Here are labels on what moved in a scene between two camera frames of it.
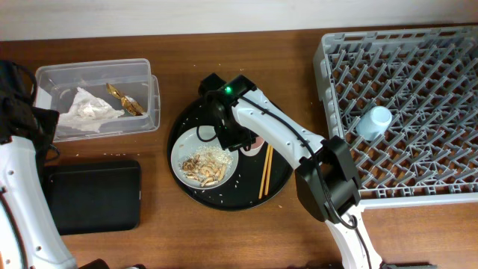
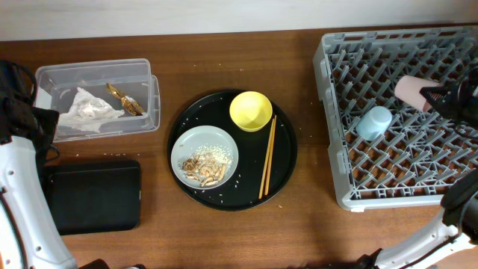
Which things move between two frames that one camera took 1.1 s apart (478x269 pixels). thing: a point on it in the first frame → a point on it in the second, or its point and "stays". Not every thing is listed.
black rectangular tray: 94,196 stays
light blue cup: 373,124 stays
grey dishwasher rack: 427,78 stays
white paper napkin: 87,112 stays
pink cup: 255,148 → 407,90
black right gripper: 228,141 → 455,104
